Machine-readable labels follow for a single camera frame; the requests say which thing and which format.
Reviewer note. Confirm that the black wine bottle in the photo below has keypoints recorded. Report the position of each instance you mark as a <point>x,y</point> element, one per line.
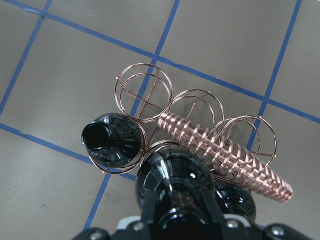
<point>177,177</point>

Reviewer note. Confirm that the black bottle in basket rear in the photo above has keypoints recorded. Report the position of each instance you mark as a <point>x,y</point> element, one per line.
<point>236,200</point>

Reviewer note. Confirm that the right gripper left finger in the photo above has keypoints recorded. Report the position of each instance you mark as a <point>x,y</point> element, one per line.
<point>149,214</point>

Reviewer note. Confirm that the copper wire wine basket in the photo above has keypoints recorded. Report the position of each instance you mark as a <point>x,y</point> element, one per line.
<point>195,120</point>

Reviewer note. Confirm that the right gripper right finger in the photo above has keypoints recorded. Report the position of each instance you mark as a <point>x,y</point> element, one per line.
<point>211,216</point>

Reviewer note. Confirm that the black bottle in basket front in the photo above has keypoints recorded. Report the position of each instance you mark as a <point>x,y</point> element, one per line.
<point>112,140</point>

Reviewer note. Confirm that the black bottle in basket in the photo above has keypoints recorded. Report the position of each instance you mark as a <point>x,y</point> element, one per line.
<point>112,140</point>
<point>236,200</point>

